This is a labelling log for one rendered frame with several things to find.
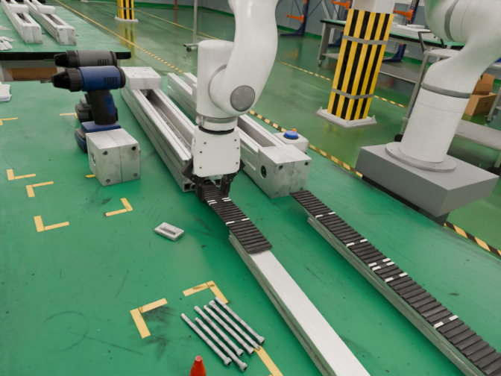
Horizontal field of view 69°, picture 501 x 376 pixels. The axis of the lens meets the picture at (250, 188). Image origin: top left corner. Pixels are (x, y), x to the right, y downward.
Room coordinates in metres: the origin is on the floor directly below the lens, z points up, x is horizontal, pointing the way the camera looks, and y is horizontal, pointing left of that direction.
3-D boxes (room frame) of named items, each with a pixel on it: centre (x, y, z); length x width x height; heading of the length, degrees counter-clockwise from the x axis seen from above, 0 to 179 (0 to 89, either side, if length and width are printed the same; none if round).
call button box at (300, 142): (1.02, -0.09, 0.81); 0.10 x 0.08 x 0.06; 120
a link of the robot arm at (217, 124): (0.71, 0.09, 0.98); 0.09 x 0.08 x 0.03; 120
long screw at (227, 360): (0.34, 0.04, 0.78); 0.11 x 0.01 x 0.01; 48
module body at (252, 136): (1.20, 0.15, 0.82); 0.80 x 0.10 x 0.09; 30
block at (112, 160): (0.79, 0.33, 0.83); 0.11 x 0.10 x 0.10; 131
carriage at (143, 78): (1.32, 0.44, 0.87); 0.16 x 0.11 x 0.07; 30
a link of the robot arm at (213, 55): (0.71, 0.08, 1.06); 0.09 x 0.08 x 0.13; 29
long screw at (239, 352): (0.36, 0.02, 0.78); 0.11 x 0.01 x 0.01; 46
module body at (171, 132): (1.11, 0.32, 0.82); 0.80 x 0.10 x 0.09; 30
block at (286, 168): (0.82, -0.08, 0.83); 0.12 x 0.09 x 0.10; 120
